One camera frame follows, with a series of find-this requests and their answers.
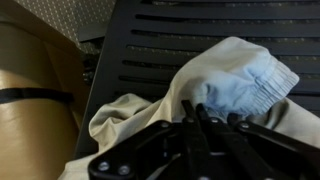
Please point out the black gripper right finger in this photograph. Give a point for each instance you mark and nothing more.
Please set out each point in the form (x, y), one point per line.
(260, 150)

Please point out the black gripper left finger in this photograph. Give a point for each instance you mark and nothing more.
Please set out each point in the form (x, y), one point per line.
(146, 153)

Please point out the beige brown jacket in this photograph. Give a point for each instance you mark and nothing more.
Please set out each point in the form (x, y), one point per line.
(233, 73)

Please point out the black slatted office chair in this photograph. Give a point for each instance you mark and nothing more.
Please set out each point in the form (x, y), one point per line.
(200, 28)

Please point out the brown leather armchair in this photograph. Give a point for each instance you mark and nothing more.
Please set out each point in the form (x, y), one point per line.
(33, 136)

